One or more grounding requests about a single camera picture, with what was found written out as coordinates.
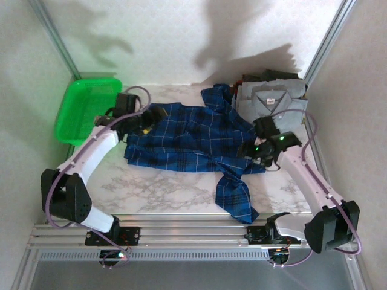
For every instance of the blue plaid long sleeve shirt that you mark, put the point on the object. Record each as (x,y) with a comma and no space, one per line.
(196,136)

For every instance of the grey shirt with label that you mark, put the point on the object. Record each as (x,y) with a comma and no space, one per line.
(290,104)

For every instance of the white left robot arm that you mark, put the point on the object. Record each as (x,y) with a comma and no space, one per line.
(90,157)

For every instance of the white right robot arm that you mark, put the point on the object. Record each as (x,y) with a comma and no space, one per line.
(308,178)

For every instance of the green plastic basket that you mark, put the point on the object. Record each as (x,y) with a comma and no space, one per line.
(80,102)

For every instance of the red and dark folded shirt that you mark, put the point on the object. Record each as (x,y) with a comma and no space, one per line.
(238,83)

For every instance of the dark olive folded shirt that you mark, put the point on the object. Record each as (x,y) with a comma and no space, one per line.
(272,74)

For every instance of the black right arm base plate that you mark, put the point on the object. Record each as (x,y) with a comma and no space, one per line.
(252,234)

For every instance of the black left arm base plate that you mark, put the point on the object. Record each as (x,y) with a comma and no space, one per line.
(133,235)

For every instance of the aluminium corner post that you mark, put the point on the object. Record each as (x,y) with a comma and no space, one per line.
(329,33)
(54,36)

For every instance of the aluminium rail frame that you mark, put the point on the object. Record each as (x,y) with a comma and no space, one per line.
(187,240)

